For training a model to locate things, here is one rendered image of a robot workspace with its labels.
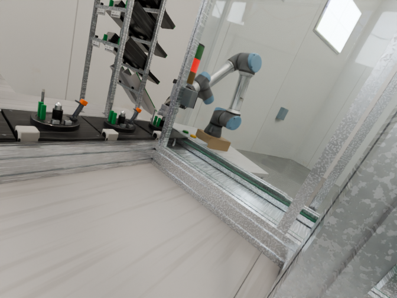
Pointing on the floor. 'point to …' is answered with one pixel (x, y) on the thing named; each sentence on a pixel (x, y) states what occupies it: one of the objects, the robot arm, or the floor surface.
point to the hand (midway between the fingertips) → (166, 107)
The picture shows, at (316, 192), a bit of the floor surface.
